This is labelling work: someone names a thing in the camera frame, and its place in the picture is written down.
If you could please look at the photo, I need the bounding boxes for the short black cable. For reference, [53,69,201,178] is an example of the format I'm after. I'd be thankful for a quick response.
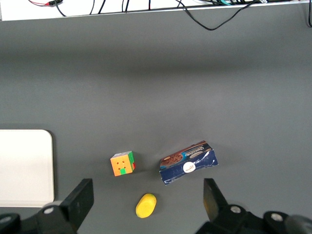
[55,0,67,17]

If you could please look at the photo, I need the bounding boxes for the multicoloured puzzle cube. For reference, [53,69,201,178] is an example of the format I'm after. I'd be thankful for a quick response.
[110,151,136,177]

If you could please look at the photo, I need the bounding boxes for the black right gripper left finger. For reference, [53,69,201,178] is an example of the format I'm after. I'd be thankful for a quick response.
[36,178,95,234]

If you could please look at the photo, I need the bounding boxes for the long black looping cable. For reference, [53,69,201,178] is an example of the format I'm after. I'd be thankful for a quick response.
[175,0,260,31]

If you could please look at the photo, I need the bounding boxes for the blue chocolate cookie box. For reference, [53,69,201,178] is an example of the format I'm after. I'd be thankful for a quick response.
[159,140,219,186]

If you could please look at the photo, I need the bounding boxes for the thin red cable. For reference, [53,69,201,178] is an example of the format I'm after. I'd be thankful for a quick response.
[28,0,53,7]

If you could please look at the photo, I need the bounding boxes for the beige rectangular plastic tray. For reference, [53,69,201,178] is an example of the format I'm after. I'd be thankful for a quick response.
[0,129,55,208]

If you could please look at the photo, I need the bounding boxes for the yellow lemon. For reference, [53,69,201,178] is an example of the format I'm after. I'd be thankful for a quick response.
[135,193,157,219]

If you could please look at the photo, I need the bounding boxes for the black cable at edge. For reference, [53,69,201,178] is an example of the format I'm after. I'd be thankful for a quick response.
[305,0,312,28]

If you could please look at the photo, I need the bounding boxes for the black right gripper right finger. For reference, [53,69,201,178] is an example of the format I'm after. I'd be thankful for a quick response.
[196,178,267,234]

